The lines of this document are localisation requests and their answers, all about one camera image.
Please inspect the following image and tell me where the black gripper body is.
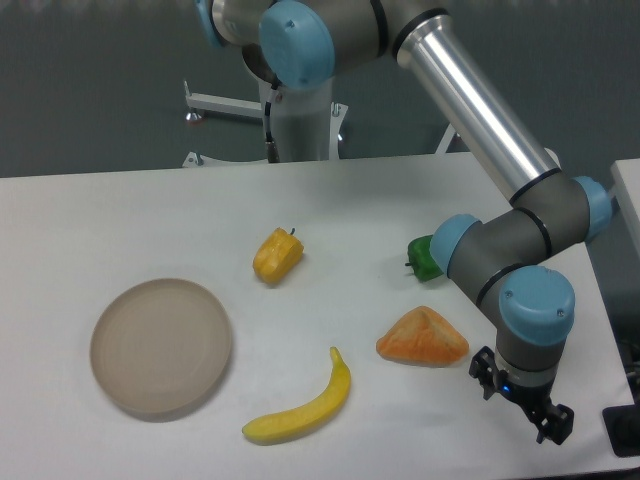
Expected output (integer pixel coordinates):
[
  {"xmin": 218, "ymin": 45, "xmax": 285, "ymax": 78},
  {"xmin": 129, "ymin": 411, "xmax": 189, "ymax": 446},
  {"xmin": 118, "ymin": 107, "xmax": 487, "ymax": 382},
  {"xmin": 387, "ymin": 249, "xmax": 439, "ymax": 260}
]
[{"xmin": 491, "ymin": 365, "xmax": 555, "ymax": 413}]

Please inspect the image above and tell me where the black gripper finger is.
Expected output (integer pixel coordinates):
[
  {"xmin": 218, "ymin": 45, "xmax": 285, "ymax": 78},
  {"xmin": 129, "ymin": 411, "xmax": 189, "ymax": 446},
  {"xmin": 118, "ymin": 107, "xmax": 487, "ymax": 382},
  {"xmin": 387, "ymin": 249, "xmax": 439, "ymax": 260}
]
[
  {"xmin": 524, "ymin": 400, "xmax": 574, "ymax": 445},
  {"xmin": 469, "ymin": 346, "xmax": 502, "ymax": 400}
]

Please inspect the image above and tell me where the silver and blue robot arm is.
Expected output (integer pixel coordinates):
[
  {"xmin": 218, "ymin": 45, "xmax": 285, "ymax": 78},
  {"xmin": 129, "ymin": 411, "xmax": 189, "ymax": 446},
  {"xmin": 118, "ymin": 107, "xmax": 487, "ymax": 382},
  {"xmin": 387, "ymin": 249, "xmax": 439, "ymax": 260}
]
[{"xmin": 195, "ymin": 1, "xmax": 612, "ymax": 444}]

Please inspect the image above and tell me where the green pepper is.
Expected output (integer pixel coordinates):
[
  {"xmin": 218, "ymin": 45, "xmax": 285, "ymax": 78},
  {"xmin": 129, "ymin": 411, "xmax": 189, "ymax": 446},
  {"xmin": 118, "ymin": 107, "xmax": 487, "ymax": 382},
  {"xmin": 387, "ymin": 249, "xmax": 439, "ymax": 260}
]
[{"xmin": 406, "ymin": 235, "xmax": 443, "ymax": 282}]

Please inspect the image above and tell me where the yellow pepper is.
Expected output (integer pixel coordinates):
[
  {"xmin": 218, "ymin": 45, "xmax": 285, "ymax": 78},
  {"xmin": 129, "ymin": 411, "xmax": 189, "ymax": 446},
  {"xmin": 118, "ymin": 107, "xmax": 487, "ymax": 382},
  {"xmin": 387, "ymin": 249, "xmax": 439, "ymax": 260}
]
[{"xmin": 252, "ymin": 227, "xmax": 304, "ymax": 285}]

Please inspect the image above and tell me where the black device at right edge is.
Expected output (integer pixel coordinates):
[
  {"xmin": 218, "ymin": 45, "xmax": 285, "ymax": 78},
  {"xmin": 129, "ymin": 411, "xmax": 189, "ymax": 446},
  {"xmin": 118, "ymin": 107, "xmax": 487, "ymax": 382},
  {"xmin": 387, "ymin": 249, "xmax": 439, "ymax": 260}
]
[{"xmin": 602, "ymin": 404, "xmax": 639, "ymax": 458}]

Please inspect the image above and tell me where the orange pumpkin wedge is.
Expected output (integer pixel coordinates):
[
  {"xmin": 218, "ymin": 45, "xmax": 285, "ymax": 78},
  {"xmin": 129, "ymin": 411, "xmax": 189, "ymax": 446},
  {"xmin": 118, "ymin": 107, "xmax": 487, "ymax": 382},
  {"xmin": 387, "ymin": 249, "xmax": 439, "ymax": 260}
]
[{"xmin": 376, "ymin": 306, "xmax": 469, "ymax": 367}]

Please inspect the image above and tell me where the yellow banana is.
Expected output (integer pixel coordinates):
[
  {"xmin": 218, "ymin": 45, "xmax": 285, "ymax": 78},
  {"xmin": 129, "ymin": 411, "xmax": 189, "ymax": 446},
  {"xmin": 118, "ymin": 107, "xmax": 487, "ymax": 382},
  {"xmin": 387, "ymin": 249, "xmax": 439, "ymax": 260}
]
[{"xmin": 242, "ymin": 346, "xmax": 352, "ymax": 445}]

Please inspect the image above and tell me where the white robot stand base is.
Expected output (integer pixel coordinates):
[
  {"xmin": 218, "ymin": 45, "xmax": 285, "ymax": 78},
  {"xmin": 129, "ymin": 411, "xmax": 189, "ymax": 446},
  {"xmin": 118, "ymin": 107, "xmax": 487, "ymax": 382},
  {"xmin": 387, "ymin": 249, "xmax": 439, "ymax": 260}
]
[{"xmin": 184, "ymin": 79, "xmax": 348, "ymax": 163}]

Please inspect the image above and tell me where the beige round plate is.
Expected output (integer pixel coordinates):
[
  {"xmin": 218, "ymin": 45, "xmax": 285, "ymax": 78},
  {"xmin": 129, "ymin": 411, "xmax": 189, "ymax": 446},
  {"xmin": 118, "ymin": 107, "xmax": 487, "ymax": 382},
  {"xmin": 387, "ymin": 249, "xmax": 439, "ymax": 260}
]
[{"xmin": 89, "ymin": 278, "xmax": 233, "ymax": 422}]

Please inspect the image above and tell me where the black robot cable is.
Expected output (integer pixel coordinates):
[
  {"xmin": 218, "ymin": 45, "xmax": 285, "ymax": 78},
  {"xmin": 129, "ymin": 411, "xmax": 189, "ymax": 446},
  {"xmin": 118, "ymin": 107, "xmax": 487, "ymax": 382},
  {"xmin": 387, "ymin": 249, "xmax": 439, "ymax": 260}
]
[{"xmin": 263, "ymin": 74, "xmax": 284, "ymax": 164}]

